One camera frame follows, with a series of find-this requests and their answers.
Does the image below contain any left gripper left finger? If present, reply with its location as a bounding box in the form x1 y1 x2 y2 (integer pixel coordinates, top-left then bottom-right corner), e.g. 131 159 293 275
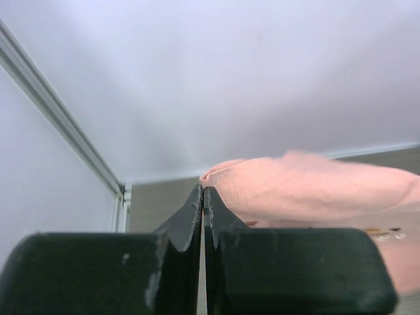
1 185 203 314

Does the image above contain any left aluminium corner post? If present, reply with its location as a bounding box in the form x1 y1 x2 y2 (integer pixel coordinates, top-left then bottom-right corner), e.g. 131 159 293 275
1 22 131 233

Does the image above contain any pink printed t shirt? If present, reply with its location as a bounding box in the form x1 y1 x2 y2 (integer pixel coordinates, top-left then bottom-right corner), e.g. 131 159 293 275
199 151 419 293

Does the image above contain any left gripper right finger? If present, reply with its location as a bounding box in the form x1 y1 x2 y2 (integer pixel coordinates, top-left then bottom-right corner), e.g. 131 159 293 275
203 188 398 314

